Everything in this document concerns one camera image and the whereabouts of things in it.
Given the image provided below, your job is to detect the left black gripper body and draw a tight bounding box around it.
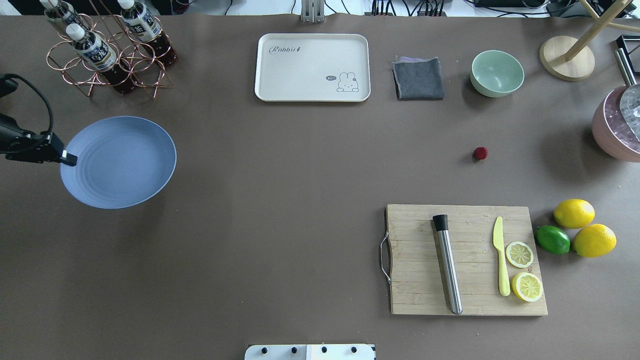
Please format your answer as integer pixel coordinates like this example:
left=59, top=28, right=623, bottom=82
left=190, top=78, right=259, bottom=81
left=0, top=74, right=66, bottom=164

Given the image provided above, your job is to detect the blue plate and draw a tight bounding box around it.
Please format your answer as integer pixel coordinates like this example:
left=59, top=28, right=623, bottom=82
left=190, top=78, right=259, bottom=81
left=60, top=116, right=178, bottom=209

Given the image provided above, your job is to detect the red strawberry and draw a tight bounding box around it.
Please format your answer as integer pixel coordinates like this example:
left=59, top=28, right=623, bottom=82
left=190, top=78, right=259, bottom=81
left=472, top=146, right=489, bottom=161

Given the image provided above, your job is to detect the tea bottle top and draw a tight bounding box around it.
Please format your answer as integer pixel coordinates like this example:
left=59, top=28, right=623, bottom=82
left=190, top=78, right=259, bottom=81
left=66, top=23, right=137, bottom=94

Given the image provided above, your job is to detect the tea bottle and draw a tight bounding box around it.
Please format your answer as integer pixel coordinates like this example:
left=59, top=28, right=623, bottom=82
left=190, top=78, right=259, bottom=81
left=118, top=0, right=178, bottom=67
left=66, top=23, right=137, bottom=94
left=39, top=0, right=90, bottom=38

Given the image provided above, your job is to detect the tea bottle lower right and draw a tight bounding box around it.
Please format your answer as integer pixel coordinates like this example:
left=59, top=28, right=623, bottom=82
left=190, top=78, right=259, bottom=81
left=39, top=0, right=90, bottom=38

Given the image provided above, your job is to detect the tea bottle lower left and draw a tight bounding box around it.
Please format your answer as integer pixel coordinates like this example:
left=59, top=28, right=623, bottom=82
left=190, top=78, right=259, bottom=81
left=118, top=0, right=178, bottom=67

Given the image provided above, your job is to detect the cream rabbit tray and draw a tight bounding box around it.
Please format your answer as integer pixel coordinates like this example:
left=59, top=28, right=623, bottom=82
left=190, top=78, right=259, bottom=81
left=254, top=33, right=371, bottom=102

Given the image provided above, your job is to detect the grey folded cloth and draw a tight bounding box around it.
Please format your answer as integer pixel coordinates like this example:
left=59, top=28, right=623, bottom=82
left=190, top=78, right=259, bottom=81
left=391, top=56, right=445, bottom=101

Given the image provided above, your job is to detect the wooden cutting board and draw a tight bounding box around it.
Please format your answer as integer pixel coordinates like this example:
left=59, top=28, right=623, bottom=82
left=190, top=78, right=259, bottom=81
left=385, top=203, right=547, bottom=317

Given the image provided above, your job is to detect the steel muddler black tip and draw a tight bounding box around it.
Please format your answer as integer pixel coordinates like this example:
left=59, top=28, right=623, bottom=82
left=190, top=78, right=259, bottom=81
left=432, top=214, right=464, bottom=315

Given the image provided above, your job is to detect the green bowl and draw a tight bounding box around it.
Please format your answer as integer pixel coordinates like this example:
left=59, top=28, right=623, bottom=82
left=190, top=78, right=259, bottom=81
left=470, top=50, right=525, bottom=98

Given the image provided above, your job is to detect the yellow plastic knife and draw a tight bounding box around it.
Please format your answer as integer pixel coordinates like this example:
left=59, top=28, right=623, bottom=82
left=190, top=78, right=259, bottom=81
left=492, top=216, right=511, bottom=297

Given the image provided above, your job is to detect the lemon slice thin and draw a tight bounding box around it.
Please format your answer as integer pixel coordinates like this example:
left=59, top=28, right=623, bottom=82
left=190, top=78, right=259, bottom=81
left=505, top=241, right=534, bottom=269

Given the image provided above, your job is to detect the lemon half thick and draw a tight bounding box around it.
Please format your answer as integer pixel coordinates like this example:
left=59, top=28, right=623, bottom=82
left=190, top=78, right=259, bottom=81
left=510, top=272, right=543, bottom=302

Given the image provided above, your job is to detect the green lime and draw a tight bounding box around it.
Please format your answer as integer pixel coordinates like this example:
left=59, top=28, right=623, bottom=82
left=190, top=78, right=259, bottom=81
left=535, top=225, right=571, bottom=255

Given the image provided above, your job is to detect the yellow lemon upper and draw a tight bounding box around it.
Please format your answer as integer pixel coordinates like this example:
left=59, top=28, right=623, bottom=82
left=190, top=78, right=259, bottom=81
left=553, top=198, right=595, bottom=229

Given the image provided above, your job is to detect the yellow lemon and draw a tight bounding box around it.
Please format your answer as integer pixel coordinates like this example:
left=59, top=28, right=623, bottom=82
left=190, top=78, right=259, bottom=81
left=573, top=223, right=617, bottom=258
left=553, top=198, right=595, bottom=229

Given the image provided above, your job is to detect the wooden cup stand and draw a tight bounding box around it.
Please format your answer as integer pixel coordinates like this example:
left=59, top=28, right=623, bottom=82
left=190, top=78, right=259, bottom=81
left=539, top=0, right=640, bottom=82

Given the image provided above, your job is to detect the yellow lemon lower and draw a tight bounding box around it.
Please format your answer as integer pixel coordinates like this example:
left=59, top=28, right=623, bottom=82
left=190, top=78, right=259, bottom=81
left=573, top=223, right=617, bottom=258

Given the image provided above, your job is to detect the pink bowl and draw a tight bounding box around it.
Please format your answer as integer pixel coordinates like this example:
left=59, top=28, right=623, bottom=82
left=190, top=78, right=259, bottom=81
left=591, top=85, right=640, bottom=163

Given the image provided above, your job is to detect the steel ice scoop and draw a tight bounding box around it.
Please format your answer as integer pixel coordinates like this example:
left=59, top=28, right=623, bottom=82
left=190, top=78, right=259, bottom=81
left=614, top=48, right=640, bottom=141

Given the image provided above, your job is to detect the copper wire bottle rack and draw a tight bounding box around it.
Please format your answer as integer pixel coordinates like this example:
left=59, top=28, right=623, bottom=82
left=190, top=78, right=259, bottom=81
left=41, top=0, right=179, bottom=98

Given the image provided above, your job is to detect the aluminium frame post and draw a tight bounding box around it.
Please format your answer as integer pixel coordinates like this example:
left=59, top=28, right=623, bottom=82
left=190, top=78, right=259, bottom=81
left=301, top=0, right=325, bottom=24

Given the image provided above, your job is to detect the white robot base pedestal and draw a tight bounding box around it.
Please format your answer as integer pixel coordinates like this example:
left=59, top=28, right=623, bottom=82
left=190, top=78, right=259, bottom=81
left=244, top=343, right=377, bottom=360

